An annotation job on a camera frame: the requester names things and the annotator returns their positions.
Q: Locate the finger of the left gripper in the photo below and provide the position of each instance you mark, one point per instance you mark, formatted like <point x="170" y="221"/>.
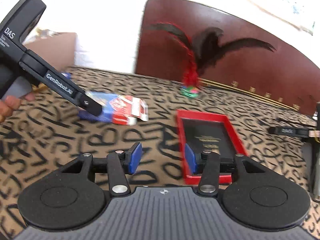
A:
<point x="38" y="71"/>

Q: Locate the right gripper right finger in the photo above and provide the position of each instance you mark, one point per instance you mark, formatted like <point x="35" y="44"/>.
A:
<point x="206" y="163"/>

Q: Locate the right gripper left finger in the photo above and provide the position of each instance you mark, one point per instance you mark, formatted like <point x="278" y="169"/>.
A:
<point x="120" y="163"/>

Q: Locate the red shallow box tray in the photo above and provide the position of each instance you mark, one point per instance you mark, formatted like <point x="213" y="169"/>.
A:
<point x="201" y="134"/>

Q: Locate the colourful card pack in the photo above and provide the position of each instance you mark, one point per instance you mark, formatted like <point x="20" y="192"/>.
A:
<point x="103" y="104"/>

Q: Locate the red white cigarette pack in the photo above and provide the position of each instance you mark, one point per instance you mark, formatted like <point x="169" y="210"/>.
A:
<point x="128" y="109"/>

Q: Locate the person's left hand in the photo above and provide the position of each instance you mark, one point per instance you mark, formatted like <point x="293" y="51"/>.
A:
<point x="11" y="104"/>

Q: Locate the brown cardboard box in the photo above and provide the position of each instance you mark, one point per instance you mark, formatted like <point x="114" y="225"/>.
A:
<point x="58" y="49"/>

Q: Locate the letter patterned tablecloth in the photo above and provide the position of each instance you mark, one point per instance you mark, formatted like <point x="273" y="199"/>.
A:
<point x="46" y="133"/>

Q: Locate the black device on table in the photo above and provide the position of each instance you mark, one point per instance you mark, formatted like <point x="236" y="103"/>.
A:
<point x="311" y="136"/>

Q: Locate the dark red wooden board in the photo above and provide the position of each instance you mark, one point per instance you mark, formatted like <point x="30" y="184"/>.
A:
<point x="284" y="75"/>

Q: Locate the feather shuttlecock toy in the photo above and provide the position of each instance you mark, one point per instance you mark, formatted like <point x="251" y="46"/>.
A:
<point x="203" y="51"/>

